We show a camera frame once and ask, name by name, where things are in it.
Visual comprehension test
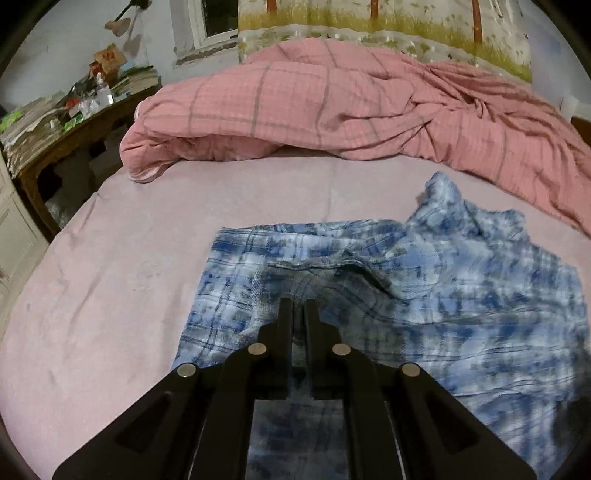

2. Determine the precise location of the white framed window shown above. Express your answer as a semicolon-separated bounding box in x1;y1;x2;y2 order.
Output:
170;0;241;63

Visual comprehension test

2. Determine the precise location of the tree print curtain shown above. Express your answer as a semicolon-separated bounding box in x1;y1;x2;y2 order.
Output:
236;0;534;85

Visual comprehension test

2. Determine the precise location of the clutter on side table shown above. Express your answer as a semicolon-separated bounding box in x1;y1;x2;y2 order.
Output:
0;92;70;178

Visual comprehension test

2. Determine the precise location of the brown wooden desk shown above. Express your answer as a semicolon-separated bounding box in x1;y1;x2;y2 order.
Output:
0;69;162;236

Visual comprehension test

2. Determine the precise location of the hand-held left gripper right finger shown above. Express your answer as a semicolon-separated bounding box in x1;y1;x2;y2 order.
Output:
304;299;539;480

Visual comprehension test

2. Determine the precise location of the white cabinet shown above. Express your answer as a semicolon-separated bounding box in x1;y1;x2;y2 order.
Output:
0;150;49;333

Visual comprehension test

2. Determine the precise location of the white and brown headboard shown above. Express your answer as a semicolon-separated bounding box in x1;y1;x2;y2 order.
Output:
561;95;591;127

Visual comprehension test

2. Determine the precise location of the brown cardboard box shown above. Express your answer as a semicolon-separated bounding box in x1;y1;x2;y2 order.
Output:
93;43;127;75

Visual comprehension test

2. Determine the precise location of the stack of books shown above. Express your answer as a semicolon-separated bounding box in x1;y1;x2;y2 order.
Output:
113;65;162;95

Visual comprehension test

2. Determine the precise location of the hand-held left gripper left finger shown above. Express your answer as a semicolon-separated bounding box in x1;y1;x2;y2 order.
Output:
52;298;295;480

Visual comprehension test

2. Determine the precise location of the pink checked quilt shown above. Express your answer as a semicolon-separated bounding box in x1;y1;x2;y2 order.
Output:
119;38;591;236

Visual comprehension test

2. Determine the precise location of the blue plaid shirt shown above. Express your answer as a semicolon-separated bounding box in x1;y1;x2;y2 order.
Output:
173;172;591;480

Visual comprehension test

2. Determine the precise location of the clear plastic bottle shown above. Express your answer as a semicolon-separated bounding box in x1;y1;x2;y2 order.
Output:
95;74;114;104

